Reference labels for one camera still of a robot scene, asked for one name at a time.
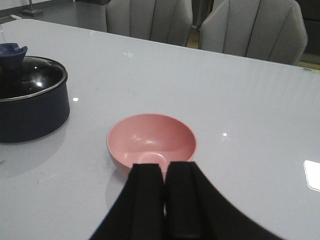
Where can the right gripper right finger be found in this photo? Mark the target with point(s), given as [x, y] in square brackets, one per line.
[196, 210]

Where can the right beige chair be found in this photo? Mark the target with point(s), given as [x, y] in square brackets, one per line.
[268, 30]

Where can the pink bowl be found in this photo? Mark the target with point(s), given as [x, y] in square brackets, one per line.
[150, 138]

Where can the beige chair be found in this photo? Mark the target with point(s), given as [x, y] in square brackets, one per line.
[268, 30]
[164, 21]

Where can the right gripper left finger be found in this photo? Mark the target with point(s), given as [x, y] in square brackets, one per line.
[138, 212]

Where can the glass lid blue knob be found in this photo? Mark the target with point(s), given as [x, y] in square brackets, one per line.
[23, 77]

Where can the dark blue saucepan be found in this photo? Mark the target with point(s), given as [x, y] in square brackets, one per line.
[35, 117]

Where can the left beige chair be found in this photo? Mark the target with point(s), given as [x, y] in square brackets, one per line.
[164, 21]

